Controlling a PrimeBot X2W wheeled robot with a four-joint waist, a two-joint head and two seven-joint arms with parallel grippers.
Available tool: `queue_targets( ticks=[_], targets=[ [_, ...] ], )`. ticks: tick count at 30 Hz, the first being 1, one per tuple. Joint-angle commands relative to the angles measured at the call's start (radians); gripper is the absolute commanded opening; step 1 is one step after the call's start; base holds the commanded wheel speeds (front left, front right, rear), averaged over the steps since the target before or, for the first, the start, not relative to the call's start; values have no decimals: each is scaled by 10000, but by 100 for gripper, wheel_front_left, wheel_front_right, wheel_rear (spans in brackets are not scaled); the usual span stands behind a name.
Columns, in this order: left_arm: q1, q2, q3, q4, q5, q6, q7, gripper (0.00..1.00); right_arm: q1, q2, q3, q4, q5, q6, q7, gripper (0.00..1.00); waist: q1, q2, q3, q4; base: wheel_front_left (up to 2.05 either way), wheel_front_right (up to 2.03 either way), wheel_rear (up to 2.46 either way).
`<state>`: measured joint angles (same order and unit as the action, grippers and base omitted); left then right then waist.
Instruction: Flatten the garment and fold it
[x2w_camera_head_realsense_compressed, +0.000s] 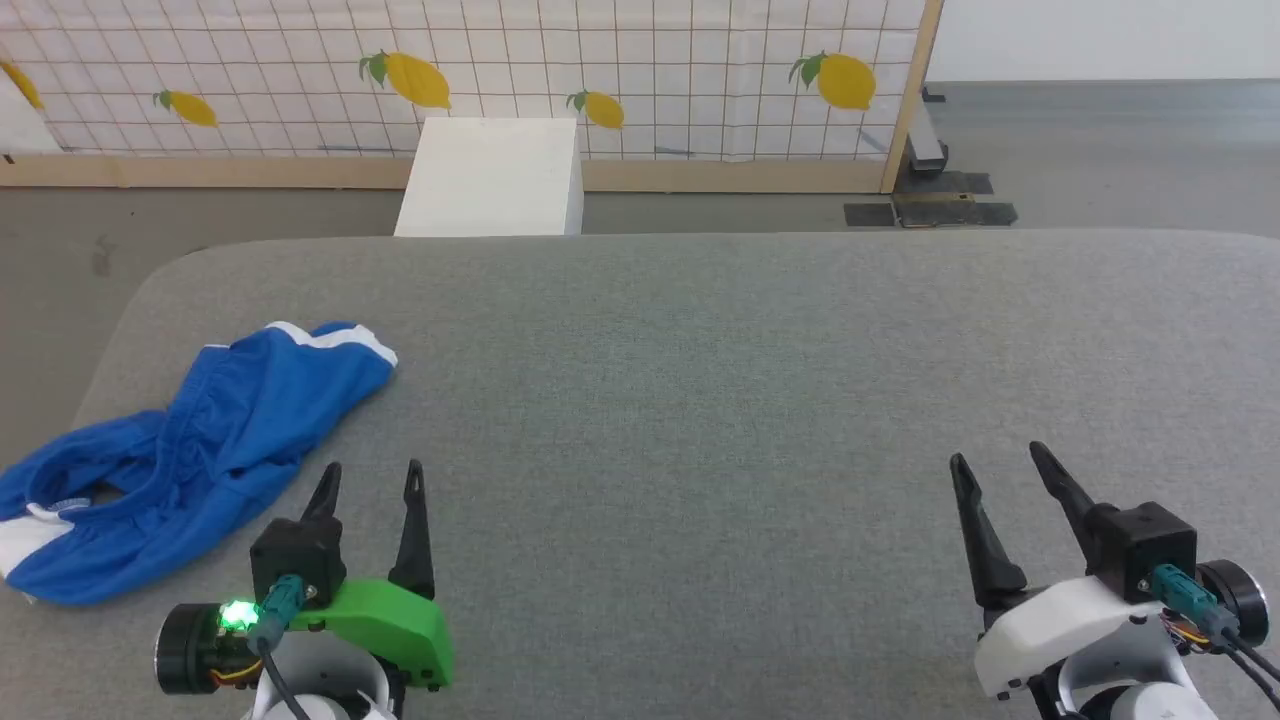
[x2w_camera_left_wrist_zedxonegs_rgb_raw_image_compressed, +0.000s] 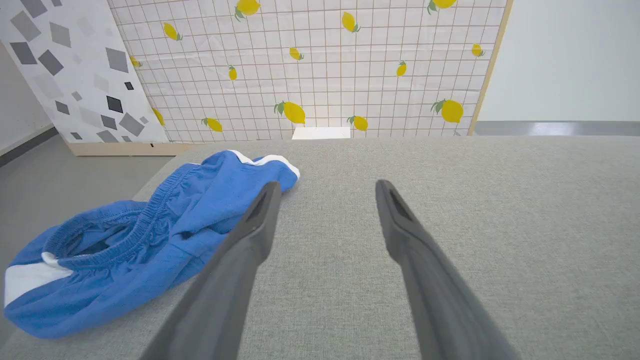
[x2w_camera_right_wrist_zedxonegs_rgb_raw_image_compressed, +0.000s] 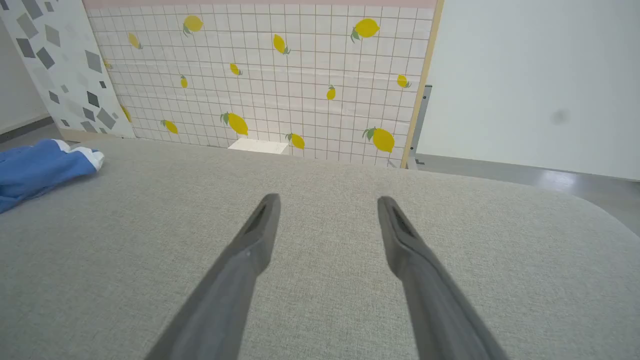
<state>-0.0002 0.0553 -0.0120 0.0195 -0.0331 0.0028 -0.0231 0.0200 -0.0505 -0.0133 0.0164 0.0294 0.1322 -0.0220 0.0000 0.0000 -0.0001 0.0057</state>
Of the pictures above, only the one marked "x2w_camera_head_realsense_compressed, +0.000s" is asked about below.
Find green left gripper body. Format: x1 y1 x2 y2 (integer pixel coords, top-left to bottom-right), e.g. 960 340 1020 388
288 578 456 693

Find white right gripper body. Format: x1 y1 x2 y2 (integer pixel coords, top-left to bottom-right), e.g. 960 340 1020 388
974 575 1167 700

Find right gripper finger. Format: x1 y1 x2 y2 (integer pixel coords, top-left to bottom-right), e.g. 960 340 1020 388
1029 441 1101 582
949 452 1029 610

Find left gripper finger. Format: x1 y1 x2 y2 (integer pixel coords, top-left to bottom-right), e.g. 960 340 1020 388
388 459 438 602
300 462 344 523

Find blue white basketball shorts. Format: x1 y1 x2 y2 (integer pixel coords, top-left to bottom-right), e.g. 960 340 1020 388
0 321 399 607

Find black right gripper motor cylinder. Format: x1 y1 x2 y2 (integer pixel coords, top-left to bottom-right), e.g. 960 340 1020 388
1198 560 1271 647

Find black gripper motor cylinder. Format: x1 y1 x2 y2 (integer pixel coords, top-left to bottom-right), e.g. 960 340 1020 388
155 602 259 697
1198 560 1271 647

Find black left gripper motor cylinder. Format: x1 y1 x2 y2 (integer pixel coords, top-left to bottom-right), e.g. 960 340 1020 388
155 602 259 697

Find grey fabric sofa surface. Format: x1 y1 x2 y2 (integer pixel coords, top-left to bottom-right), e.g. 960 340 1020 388
0 230 1280 720

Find white rectangular box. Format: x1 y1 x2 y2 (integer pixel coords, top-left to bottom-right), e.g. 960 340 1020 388
394 117 585 238

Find lemon print tiled partition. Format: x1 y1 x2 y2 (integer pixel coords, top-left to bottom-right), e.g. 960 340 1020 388
0 0 926 162

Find lemon-print partition panel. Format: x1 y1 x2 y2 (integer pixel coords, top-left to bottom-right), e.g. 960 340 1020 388
0 0 946 196

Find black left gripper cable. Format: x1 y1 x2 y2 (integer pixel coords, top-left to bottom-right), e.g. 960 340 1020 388
248 574 316 720

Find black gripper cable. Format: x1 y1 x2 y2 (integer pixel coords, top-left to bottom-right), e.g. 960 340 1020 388
1150 565 1280 691
248 574 316 720

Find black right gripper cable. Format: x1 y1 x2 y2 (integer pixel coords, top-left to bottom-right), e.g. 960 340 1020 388
1150 565 1280 691

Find black floor base plate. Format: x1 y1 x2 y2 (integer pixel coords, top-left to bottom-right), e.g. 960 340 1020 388
844 170 1020 230

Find grey metal support bracket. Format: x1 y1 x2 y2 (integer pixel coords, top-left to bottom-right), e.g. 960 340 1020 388
905 88 950 181

